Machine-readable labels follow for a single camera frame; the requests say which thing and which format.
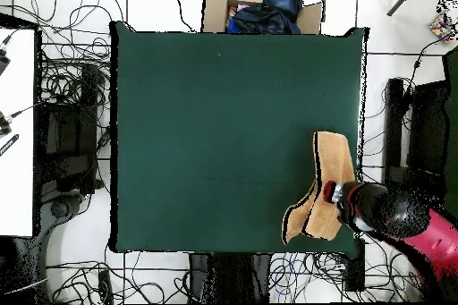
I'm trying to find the black cable with plug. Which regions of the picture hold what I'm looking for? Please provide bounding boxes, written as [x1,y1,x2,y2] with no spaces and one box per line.
[9,101,46,120]

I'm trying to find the black metal frame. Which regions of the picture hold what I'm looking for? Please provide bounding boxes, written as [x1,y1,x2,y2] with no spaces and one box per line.
[35,63,108,199]
[382,77,448,206]

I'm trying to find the black power strip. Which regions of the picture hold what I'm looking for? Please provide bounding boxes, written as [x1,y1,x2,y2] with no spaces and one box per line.
[97,268,115,305]

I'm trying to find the multicoloured dotted item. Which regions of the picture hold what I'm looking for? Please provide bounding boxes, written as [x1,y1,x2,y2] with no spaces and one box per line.
[428,13,458,42]

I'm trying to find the black cable with connector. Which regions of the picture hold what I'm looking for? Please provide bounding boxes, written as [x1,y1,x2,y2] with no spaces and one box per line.
[403,32,458,106]

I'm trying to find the grey wheeled stand base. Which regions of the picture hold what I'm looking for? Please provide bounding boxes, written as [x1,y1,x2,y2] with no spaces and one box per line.
[33,191,85,284]

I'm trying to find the dark navy garment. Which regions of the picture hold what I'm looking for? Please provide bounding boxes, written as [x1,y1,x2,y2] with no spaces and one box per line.
[226,3,302,35]

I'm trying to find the cardboard box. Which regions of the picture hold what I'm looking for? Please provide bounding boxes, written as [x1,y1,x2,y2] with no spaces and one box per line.
[200,0,326,35]

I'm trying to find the single black cable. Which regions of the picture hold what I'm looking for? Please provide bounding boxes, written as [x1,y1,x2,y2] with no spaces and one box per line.
[158,0,196,33]

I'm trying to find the dark green furniture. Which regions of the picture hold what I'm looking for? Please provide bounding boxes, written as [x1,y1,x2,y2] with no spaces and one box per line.
[441,47,458,220]

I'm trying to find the black device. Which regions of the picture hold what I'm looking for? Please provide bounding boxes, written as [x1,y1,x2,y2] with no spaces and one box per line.
[0,111,13,138]
[0,47,12,77]

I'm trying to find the dark green table cloth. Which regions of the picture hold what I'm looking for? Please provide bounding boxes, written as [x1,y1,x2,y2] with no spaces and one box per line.
[108,20,369,254]

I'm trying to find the black strip with markings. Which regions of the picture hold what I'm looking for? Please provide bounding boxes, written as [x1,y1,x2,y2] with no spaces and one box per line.
[0,133,20,157]

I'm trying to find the tangled black and blue cables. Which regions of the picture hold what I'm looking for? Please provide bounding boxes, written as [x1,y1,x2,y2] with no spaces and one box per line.
[267,251,346,302]

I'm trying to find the orange terry towel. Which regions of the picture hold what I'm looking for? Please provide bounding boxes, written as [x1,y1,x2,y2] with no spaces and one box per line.
[281,131,357,246]

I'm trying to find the white table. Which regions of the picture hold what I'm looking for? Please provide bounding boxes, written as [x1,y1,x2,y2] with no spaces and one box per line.
[0,27,37,238]

